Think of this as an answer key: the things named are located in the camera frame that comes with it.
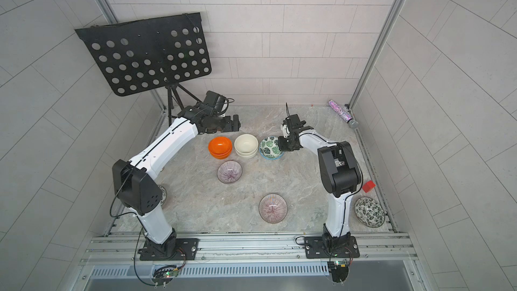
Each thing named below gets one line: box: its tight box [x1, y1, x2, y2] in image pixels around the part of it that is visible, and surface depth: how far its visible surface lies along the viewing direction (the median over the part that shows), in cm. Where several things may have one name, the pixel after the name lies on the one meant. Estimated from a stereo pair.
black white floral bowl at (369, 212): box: [354, 196, 386, 229], surface depth 79 cm
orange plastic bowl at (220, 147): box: [208, 136, 233, 159], surface depth 93 cm
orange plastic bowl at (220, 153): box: [208, 148, 233, 160], surface depth 93 cm
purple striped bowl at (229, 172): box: [216, 160, 243, 184], surface depth 90 cm
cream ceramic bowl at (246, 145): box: [234, 133, 259, 159], surface depth 95 cm
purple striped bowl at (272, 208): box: [258, 193, 289, 225], surface depth 80 cm
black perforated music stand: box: [74, 12, 213, 96], surface depth 77 cm
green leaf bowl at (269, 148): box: [259, 136, 285, 160], surface depth 98 cm
